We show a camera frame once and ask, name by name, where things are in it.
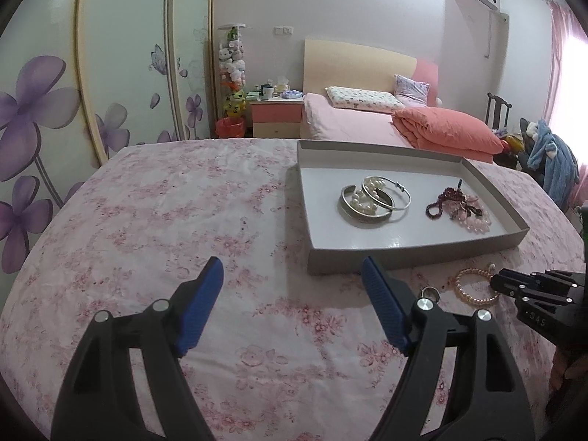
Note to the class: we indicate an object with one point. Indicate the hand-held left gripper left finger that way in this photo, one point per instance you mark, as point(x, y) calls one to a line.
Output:
point(202, 308)

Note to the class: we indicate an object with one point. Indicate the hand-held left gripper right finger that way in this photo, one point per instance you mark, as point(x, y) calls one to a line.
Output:
point(386, 308)

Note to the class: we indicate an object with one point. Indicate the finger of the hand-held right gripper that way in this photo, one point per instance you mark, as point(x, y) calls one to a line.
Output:
point(514, 291)
point(528, 277)

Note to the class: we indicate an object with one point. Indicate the grey shallow cardboard tray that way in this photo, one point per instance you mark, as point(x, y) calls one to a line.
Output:
point(413, 243)

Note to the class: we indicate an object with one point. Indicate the wide silver cuff bangle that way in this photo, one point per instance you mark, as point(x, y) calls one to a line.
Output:
point(363, 220)

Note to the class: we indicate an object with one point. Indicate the thin silver bangle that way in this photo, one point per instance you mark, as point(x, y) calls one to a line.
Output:
point(402, 189)

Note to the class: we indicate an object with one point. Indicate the person's right hand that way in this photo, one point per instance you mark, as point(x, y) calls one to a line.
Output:
point(562, 367)

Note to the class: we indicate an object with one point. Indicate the blue fleece robe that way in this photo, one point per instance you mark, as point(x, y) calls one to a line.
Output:
point(556, 161)

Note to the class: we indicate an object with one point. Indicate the colourful toys on chair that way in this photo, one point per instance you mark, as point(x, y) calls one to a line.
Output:
point(512, 142)

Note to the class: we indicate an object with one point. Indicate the grey chair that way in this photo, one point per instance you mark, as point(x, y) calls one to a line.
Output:
point(523, 128)

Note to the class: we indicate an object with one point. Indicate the coral folded quilt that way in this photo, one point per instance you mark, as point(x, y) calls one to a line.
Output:
point(445, 131)

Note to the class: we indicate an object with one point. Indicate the dark wooden chair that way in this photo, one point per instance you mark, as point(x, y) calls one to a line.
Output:
point(498, 110)

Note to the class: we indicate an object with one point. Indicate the pink curtain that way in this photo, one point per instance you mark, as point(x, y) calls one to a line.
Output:
point(567, 101)

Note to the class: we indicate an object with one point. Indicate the pink waste basket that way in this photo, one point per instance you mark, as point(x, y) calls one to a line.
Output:
point(229, 127)

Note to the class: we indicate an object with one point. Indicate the pink and cream nightstand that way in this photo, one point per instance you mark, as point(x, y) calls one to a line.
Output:
point(275, 117)

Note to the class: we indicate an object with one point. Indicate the flat printed pillow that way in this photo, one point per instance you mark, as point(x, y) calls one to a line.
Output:
point(363, 99)

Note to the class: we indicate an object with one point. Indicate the lilac pillow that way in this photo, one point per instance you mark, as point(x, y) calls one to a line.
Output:
point(413, 88)

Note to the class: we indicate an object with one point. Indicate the blue packet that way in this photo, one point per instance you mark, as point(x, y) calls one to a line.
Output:
point(292, 95)

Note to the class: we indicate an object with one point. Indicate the tissue box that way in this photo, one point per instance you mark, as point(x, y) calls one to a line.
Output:
point(282, 86)

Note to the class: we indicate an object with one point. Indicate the cream and pink headboard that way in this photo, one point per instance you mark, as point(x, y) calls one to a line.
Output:
point(353, 64)

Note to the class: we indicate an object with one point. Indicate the plush toy tower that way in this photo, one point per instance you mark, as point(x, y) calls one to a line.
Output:
point(232, 55)

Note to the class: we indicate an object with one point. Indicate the flower print sliding wardrobe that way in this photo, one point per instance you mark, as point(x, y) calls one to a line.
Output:
point(128, 55)

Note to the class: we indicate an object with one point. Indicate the white wall switch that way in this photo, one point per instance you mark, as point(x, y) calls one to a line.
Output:
point(283, 31)

